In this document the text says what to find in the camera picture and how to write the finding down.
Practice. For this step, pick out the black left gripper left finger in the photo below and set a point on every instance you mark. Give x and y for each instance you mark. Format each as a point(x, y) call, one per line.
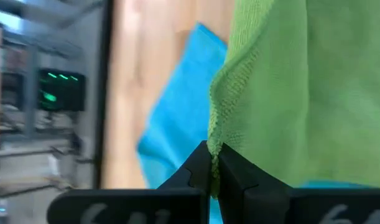
point(183, 199)

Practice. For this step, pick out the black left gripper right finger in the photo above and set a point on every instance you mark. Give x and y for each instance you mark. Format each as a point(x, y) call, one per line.
point(255, 202)

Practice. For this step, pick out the blue microfiber towel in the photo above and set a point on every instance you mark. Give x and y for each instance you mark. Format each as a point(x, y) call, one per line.
point(177, 124)

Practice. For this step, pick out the green microfiber towel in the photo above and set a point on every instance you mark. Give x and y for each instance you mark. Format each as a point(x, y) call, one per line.
point(301, 93)

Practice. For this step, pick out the black device with green lights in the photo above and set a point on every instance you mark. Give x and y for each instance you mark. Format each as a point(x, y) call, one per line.
point(62, 93)

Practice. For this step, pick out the black aluminium table frame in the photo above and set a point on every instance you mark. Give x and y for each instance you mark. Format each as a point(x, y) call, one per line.
point(102, 93)

